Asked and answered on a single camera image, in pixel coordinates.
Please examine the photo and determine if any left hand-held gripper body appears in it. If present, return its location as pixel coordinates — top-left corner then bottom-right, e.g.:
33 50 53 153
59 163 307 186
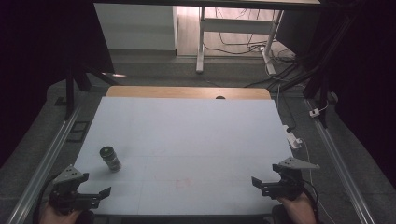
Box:
49 164 101 217

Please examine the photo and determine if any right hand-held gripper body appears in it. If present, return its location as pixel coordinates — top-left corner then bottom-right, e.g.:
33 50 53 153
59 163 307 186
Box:
262 156 321 201

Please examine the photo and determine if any dark jar with black lid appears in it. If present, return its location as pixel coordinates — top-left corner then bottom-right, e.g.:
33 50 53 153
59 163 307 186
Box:
99 146 122 173

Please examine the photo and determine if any person's right hand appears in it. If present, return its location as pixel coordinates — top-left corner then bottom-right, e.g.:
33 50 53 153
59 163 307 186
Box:
276 192 318 224

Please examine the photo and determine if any person's left hand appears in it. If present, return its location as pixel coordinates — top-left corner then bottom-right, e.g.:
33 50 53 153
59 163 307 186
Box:
39 203 84 224

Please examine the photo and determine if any white power strip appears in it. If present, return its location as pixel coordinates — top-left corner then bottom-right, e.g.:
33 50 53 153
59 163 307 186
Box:
282 124 304 150

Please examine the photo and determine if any white table mat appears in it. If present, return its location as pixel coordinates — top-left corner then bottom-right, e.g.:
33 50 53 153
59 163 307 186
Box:
73 95 294 217

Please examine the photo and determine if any black metal stand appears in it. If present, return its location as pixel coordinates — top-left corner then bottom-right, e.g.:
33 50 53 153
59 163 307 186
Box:
275 8 363 129
63 60 121 121

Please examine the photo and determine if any wooden table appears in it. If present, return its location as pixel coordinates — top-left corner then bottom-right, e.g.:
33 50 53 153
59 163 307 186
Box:
106 85 273 101

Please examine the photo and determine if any white cabinet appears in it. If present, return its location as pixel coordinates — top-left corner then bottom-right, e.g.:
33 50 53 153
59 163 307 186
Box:
93 3 178 51

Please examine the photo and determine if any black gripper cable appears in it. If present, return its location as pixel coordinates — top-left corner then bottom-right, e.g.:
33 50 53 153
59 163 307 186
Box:
32 175 57 224
302 179 321 224

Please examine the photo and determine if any thin white cable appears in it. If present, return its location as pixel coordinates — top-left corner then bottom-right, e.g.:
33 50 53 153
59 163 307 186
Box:
299 137 338 224

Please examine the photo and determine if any aluminium rail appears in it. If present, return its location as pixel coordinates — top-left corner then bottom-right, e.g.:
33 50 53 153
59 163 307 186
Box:
304 98 376 224
5 104 82 224

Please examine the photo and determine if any black flat floor bracket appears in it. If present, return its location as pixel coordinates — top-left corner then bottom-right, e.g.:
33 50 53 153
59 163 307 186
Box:
65 120 91 144

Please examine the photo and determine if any tangle of floor cables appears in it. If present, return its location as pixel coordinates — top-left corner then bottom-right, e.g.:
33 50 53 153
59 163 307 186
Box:
203 7 301 91

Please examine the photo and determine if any white desk frame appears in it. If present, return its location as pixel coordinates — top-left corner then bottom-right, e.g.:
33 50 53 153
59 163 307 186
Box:
195 6 285 76

